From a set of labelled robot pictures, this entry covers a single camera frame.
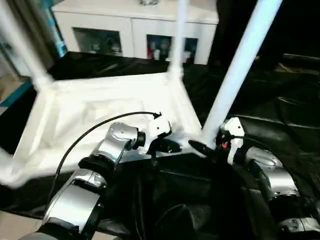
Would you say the white plastic table top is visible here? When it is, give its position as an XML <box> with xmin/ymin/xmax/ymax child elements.
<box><xmin>0</xmin><ymin>71</ymin><xmax>208</xmax><ymax>190</ymax></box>

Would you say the white plastic table leg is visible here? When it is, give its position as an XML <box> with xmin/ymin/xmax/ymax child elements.
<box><xmin>0</xmin><ymin>147</ymin><xmax>18</xmax><ymax>187</ymax></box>
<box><xmin>201</xmin><ymin>0</ymin><xmax>283</xmax><ymax>148</ymax></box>
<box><xmin>0</xmin><ymin>0</ymin><xmax>55</xmax><ymax>91</ymax></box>
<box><xmin>167</xmin><ymin>0</ymin><xmax>190</xmax><ymax>81</ymax></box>

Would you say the black mat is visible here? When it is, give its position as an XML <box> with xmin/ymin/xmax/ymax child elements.
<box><xmin>0</xmin><ymin>49</ymin><xmax>320</xmax><ymax>240</ymax></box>

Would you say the dark low bench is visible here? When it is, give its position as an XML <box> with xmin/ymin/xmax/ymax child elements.
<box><xmin>279</xmin><ymin>52</ymin><xmax>320</xmax><ymax>75</ymax></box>

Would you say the white glass-door cabinet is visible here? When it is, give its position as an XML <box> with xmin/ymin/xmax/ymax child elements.
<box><xmin>51</xmin><ymin>0</ymin><xmax>221</xmax><ymax>66</ymax></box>

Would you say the black speaker with gold label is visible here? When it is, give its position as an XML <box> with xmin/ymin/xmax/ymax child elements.
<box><xmin>207</xmin><ymin>0</ymin><xmax>320</xmax><ymax>71</ymax></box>

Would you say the light blue plastic rack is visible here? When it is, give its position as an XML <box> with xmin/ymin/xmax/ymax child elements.
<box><xmin>44</xmin><ymin>4</ymin><xmax>68</xmax><ymax>57</ymax></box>

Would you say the teal floor strip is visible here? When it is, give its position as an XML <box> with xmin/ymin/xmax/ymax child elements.
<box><xmin>0</xmin><ymin>81</ymin><xmax>33</xmax><ymax>107</ymax></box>

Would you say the grey-brown curtain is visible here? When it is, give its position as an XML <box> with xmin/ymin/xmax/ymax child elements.
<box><xmin>12</xmin><ymin>0</ymin><xmax>63</xmax><ymax>71</ymax></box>

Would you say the glass sliding door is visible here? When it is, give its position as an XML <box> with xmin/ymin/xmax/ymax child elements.
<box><xmin>0</xmin><ymin>32</ymin><xmax>30</xmax><ymax>78</ymax></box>

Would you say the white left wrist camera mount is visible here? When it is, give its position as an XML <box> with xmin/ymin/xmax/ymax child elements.
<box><xmin>138</xmin><ymin>117</ymin><xmax>173</xmax><ymax>156</ymax></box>

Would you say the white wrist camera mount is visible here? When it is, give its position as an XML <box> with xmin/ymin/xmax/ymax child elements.
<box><xmin>138</xmin><ymin>117</ymin><xmax>173</xmax><ymax>156</ymax></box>
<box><xmin>219</xmin><ymin>117</ymin><xmax>245</xmax><ymax>165</ymax></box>

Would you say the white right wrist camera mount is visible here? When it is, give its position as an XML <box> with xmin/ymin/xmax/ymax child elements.
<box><xmin>219</xmin><ymin>117</ymin><xmax>245</xmax><ymax>165</ymax></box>

